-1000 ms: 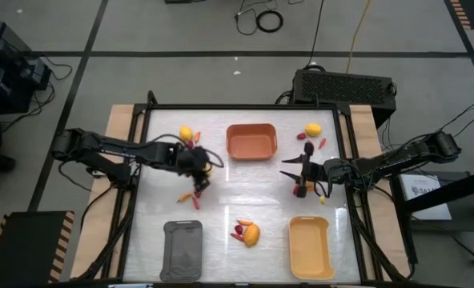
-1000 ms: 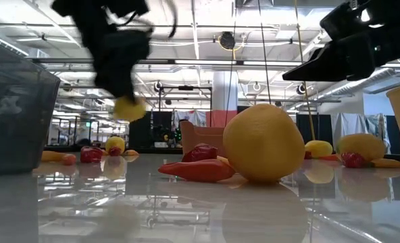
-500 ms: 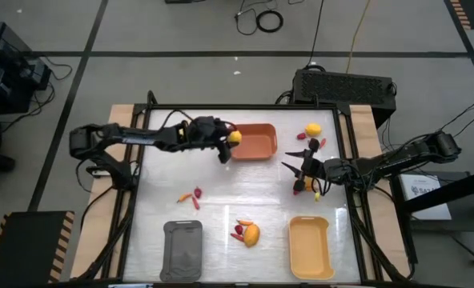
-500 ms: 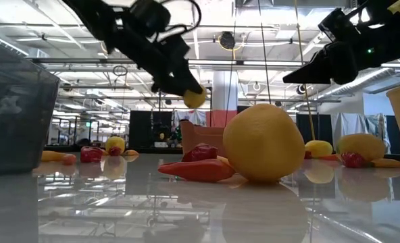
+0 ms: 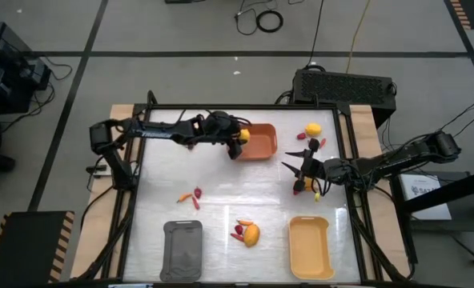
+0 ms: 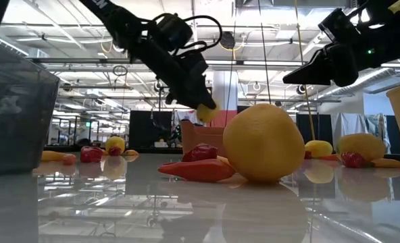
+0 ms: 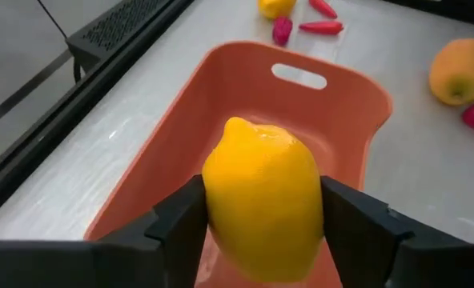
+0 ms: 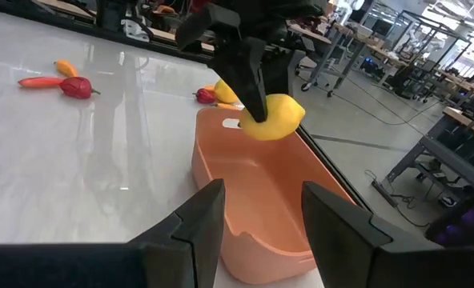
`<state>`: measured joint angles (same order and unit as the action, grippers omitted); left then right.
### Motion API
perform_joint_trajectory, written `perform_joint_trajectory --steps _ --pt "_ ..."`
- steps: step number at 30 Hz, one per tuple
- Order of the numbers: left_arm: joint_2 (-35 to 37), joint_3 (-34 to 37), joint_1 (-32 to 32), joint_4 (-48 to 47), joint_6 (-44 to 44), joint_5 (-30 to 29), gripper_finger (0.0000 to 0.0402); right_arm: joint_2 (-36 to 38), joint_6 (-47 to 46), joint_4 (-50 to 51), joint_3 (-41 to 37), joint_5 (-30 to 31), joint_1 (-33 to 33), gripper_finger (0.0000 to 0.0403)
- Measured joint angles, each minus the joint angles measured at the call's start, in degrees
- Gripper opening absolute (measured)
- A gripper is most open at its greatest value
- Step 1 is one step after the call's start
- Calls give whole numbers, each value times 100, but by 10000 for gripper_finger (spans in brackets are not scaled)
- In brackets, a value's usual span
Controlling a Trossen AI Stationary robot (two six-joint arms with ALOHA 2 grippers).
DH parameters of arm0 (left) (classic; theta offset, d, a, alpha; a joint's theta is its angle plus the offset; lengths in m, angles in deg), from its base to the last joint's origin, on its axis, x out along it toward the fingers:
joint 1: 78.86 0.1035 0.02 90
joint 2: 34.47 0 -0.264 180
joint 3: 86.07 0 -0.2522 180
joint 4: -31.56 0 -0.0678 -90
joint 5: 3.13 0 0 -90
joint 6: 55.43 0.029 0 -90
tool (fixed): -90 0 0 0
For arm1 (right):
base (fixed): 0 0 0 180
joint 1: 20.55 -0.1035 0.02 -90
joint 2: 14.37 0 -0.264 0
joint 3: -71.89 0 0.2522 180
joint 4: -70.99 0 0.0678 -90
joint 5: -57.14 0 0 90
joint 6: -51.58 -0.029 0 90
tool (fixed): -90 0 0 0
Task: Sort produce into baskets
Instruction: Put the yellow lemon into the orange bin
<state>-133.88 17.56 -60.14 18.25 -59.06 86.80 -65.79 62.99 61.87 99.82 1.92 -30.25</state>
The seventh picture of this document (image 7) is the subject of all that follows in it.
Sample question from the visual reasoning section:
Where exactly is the yellow lemon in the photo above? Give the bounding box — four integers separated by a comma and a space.
256, 0, 298, 20
201, 116, 325, 283

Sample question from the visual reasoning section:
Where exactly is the thin black cable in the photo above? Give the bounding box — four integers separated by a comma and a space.
36, 0, 68, 40

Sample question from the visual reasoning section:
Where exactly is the red mini pepper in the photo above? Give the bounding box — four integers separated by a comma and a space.
308, 0, 339, 20
299, 20, 345, 36

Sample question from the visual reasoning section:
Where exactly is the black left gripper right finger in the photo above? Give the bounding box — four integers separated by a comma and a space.
320, 175, 474, 288

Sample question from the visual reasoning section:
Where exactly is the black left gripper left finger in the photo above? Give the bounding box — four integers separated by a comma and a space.
98, 174, 209, 288

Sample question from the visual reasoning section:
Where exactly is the yellow orange mango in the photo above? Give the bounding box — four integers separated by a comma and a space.
428, 38, 474, 107

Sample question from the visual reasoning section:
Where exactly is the black perforated computer case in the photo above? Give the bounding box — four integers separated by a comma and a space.
65, 0, 182, 83

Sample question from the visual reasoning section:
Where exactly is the orange plastic basket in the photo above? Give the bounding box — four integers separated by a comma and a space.
83, 41, 394, 288

